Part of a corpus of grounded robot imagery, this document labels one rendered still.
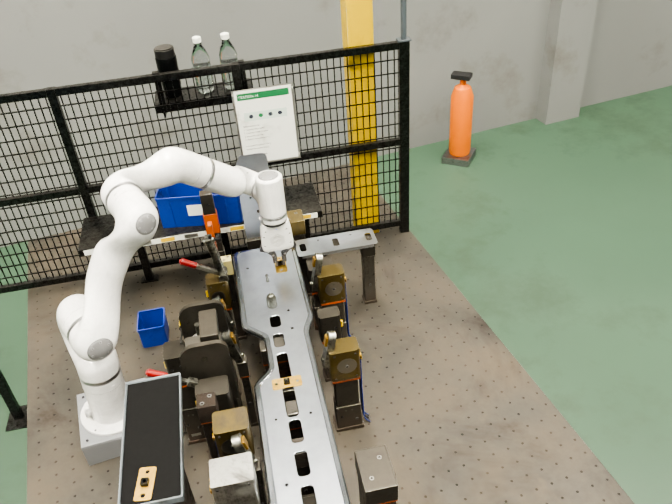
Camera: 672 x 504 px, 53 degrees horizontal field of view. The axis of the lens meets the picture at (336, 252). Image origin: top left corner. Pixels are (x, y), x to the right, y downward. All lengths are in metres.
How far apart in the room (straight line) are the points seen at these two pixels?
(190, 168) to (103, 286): 0.40
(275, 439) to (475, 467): 0.63
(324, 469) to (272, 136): 1.34
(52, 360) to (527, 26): 3.87
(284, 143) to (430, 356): 0.97
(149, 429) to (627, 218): 3.42
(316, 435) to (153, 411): 0.42
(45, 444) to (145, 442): 0.78
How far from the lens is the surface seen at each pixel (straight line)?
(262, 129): 2.59
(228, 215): 2.51
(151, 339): 2.57
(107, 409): 2.20
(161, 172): 1.83
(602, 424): 3.23
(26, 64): 4.26
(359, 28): 2.54
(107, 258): 1.88
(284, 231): 2.13
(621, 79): 5.96
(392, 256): 2.83
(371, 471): 1.70
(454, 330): 2.50
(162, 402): 1.75
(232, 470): 1.64
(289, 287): 2.24
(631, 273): 4.05
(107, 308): 1.94
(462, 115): 4.71
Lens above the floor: 2.42
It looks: 37 degrees down
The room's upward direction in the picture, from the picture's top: 5 degrees counter-clockwise
